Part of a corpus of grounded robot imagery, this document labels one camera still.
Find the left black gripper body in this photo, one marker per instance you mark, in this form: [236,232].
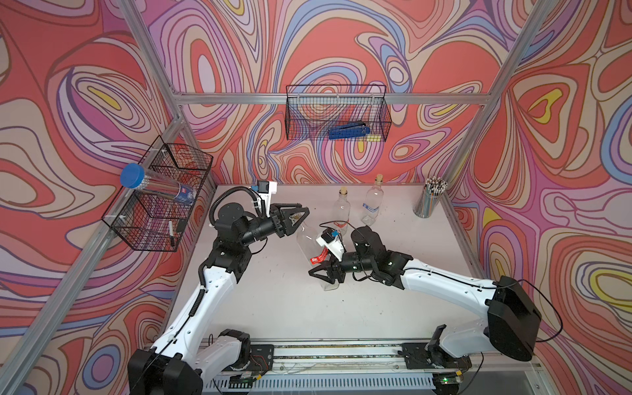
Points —
[263,230]

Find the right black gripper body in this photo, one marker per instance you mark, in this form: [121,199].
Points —
[350,262]

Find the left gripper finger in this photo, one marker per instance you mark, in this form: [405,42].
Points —
[285,209]
[293,219]

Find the red bottle label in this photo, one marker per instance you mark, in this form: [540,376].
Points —
[318,259]

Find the clear bottle with black cap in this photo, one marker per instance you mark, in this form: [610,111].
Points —
[306,238]

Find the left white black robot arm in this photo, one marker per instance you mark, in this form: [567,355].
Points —
[218,275]

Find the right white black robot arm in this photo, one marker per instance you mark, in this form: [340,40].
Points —
[507,320]

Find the clear bottle red label cork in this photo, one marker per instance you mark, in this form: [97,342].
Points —
[341,211]

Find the clear bottle blue label cork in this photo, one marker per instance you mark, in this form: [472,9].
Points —
[373,201]

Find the metal cup with pencils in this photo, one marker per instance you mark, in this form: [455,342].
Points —
[433,188]

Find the black marker in basket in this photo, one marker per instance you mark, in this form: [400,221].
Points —
[171,233]

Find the blue tool in basket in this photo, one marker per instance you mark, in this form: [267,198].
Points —
[349,131]

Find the clear tube with blue cap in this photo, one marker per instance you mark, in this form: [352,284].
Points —
[146,181]

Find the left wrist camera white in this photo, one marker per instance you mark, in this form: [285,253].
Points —
[264,190]

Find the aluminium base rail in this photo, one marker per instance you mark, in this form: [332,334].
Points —
[290,357]

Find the black wire basket back wall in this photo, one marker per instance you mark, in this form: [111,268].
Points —
[312,109]

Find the black wire basket wall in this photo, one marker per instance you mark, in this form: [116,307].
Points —
[312,109]
[141,220]

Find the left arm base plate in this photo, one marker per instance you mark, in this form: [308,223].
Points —
[258,359]

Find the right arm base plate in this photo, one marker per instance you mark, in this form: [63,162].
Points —
[420,356]

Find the black wire basket left wall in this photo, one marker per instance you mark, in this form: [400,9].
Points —
[141,220]

